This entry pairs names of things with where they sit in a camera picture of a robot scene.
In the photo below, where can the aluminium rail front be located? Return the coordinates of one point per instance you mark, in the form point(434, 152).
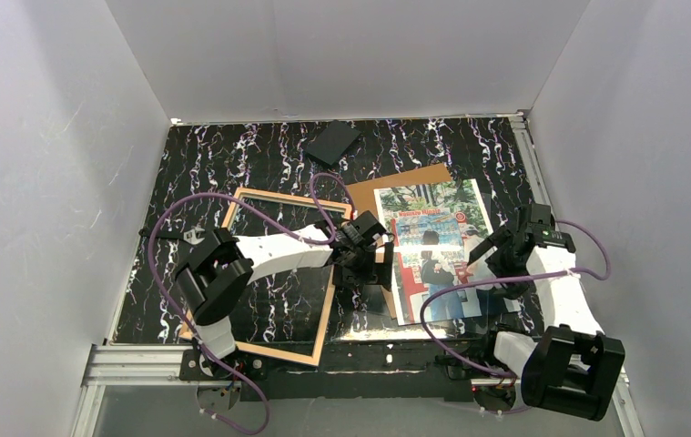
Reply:
point(159, 365)

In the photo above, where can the light wooden picture frame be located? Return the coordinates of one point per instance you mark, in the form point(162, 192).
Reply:
point(292, 306)

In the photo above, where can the aluminium rail right side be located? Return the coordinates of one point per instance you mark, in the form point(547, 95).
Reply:
point(538, 175)

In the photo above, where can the black mounting base plate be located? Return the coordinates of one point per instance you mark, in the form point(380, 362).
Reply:
point(353, 370)

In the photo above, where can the brown cardboard backing board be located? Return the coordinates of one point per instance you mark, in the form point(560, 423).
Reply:
point(379, 300)

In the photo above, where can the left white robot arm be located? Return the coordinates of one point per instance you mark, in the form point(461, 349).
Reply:
point(221, 267)

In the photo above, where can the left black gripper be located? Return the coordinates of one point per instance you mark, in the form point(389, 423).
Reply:
point(378, 259)

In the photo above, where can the black foam block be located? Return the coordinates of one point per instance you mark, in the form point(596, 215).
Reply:
point(327, 148)

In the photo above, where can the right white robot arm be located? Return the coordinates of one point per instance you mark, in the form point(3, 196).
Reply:
point(574, 367)

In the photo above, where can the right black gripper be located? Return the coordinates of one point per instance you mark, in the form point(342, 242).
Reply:
point(498, 242)

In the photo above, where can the clear acrylic sheet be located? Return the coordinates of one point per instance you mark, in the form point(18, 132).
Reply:
point(430, 261)

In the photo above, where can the small metal bracket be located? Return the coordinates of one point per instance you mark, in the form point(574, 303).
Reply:
point(194, 236)

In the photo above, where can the aluminium rail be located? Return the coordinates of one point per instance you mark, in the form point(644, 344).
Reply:
point(538, 175)
point(159, 365)

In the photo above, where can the colour photo print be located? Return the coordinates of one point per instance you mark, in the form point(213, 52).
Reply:
point(435, 227)

